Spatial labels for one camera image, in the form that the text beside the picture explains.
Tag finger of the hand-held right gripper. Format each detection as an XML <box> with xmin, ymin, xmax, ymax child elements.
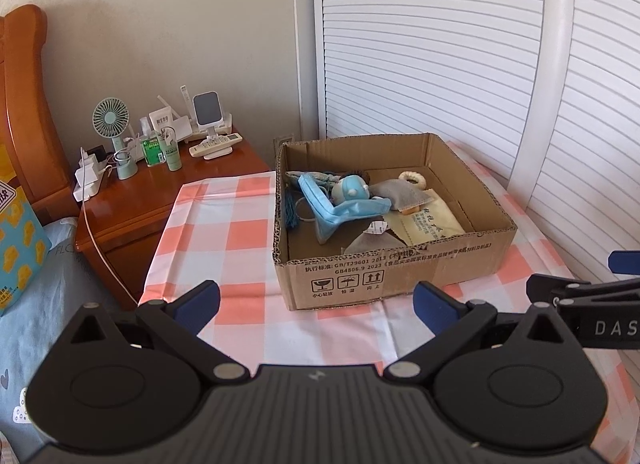
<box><xmin>526</xmin><ymin>273</ymin><xmax>640</xmax><ymax>306</ymax></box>
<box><xmin>607</xmin><ymin>251</ymin><xmax>640</xmax><ymax>275</ymax></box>

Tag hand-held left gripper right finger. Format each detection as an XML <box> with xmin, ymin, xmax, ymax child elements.
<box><xmin>382</xmin><ymin>280</ymin><xmax>571</xmax><ymax>381</ymax></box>

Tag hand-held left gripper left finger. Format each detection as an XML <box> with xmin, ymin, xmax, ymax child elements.
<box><xmin>65</xmin><ymin>280</ymin><xmax>249</xmax><ymax>385</ymax></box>

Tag brown cardboard box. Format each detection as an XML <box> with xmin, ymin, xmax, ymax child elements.
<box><xmin>272</xmin><ymin>133</ymin><xmax>518</xmax><ymax>312</ymax></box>

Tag yellow cleaning cloth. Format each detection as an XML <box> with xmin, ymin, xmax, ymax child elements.
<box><xmin>382</xmin><ymin>189</ymin><xmax>468</xmax><ymax>246</ymax></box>

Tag grey-brown cloth pouch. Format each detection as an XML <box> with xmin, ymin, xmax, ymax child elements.
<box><xmin>341</xmin><ymin>231</ymin><xmax>407</xmax><ymax>258</ymax></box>

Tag grey sock with white tags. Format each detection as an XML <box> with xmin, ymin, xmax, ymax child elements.
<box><xmin>367</xmin><ymin>179</ymin><xmax>434</xmax><ymax>236</ymax></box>

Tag blue tasselled sachet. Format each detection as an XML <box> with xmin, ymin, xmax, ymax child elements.
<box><xmin>284</xmin><ymin>171</ymin><xmax>346</xmax><ymax>230</ymax></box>

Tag plush doll with blue hat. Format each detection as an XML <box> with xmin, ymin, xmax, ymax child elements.
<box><xmin>331</xmin><ymin>175</ymin><xmax>373</xmax><ymax>205</ymax></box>

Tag pink checkered tablecloth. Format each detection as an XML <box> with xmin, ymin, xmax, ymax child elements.
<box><xmin>137</xmin><ymin>139</ymin><xmax>640</xmax><ymax>450</ymax></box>

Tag wooden nightstand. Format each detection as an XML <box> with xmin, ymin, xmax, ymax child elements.
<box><xmin>75</xmin><ymin>134</ymin><xmax>271</xmax><ymax>310</ymax></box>

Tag green tube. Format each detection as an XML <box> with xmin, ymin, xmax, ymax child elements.
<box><xmin>161</xmin><ymin>129</ymin><xmax>182</xmax><ymax>172</ymax></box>

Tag blue bedsheet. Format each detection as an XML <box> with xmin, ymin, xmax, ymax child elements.
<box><xmin>0</xmin><ymin>217</ymin><xmax>126</xmax><ymax>445</ymax></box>

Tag white power strip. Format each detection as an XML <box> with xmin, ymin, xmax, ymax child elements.
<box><xmin>75</xmin><ymin>168</ymin><xmax>109</xmax><ymax>201</ymax></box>

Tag clear bottle with green label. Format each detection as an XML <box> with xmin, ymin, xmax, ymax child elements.
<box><xmin>140</xmin><ymin>117</ymin><xmax>166</xmax><ymax>166</ymax></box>

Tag white remote control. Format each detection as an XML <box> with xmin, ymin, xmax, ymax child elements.
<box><xmin>189</xmin><ymin>133</ymin><xmax>244</xmax><ymax>155</ymax></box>

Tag white charger plug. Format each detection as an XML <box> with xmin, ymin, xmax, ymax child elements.
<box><xmin>76</xmin><ymin>147</ymin><xmax>101</xmax><ymax>186</ymax></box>

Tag yellow and blue snack box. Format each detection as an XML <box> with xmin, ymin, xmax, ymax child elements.
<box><xmin>0</xmin><ymin>144</ymin><xmax>53</xmax><ymax>319</ymax></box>

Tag white pouch packet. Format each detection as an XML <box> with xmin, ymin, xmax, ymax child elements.
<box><xmin>150</xmin><ymin>105</ymin><xmax>176</xmax><ymax>133</ymax></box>

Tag white phone stand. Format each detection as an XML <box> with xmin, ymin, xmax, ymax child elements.
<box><xmin>192</xmin><ymin>91</ymin><xmax>224</xmax><ymax>138</ymax></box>

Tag green desk fan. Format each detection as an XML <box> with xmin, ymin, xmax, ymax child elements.
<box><xmin>92</xmin><ymin>97</ymin><xmax>138</xmax><ymax>180</ymax></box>

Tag white louvered wardrobe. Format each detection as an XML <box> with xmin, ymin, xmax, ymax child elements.
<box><xmin>292</xmin><ymin>0</ymin><xmax>640</xmax><ymax>290</ymax></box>

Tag white charging cable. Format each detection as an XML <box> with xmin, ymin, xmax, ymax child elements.
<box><xmin>81</xmin><ymin>198</ymin><xmax>139</xmax><ymax>303</ymax></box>

